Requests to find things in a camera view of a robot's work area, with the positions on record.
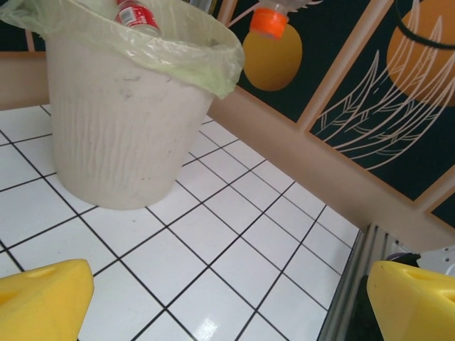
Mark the clear bottle orange cap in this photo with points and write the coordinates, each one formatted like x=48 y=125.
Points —
x=268 y=21

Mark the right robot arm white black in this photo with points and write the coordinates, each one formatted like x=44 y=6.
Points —
x=437 y=257

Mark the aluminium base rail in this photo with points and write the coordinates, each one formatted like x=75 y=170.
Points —
x=352 y=277

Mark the pale green bin liner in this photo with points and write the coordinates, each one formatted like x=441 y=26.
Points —
x=199 y=60

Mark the red label cola bottle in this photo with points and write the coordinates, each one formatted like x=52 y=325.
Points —
x=133 y=16

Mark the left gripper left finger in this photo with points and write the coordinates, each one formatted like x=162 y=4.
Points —
x=39 y=302

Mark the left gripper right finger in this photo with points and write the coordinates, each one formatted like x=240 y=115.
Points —
x=416 y=305

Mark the cream plastic bin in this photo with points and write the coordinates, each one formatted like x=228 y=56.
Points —
x=124 y=142

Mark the aluminium frame post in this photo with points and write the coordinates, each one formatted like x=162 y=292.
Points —
x=200 y=6

